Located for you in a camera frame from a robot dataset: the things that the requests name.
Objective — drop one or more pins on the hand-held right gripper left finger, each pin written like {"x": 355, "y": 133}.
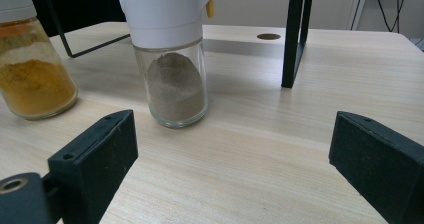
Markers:
{"x": 96, "y": 164}

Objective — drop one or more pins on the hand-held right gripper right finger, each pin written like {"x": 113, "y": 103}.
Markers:
{"x": 383, "y": 164}

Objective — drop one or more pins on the glass jar with orange powder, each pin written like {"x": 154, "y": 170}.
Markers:
{"x": 33, "y": 84}

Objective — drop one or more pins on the glass jar with grey powder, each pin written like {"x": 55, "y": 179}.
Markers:
{"x": 173, "y": 84}

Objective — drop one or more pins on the black metal shelf rack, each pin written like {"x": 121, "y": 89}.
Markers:
{"x": 293, "y": 50}

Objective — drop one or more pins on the white metal frame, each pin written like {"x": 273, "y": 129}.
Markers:
{"x": 358, "y": 4}

